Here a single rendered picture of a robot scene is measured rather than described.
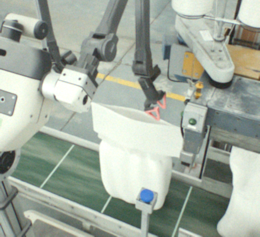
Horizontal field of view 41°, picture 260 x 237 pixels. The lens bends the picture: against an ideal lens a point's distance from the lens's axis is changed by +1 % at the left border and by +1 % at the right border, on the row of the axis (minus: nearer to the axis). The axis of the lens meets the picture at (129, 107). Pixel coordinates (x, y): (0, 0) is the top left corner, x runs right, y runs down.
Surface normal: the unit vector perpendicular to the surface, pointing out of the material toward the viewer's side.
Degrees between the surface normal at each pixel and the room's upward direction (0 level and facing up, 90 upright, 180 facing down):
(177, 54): 90
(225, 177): 90
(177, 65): 90
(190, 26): 0
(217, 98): 0
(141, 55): 75
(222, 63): 0
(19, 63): 50
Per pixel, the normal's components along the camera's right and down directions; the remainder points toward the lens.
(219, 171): -0.41, 0.59
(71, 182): 0.00, -0.76
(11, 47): -0.31, -0.03
